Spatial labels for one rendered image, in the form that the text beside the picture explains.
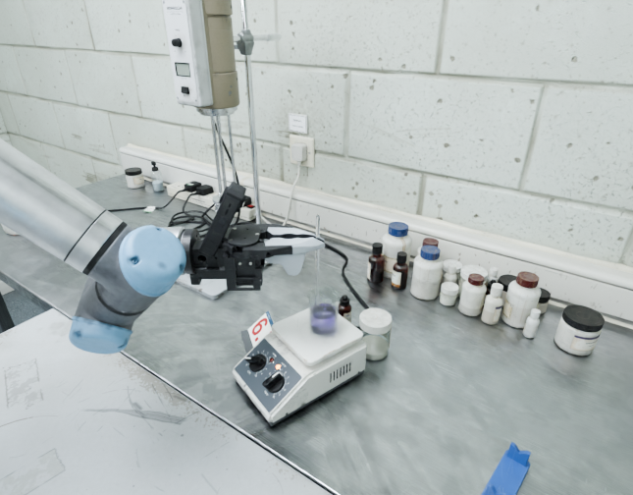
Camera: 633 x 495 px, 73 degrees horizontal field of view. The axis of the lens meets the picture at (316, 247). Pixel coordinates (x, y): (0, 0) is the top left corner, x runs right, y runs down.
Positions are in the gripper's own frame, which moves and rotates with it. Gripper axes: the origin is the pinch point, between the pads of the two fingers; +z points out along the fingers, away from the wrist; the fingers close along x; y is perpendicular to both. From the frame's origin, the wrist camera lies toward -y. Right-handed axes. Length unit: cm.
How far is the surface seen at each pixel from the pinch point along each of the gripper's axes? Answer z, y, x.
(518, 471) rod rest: 27.6, 24.8, 22.2
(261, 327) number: -10.4, 23.7, -8.1
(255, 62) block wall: -16, -19, -74
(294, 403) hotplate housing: -3.4, 23.2, 11.2
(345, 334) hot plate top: 5.2, 17.2, 2.0
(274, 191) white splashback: -11, 16, -64
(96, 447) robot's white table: -32.7, 26.3, 16.2
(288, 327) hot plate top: -4.7, 17.3, 0.0
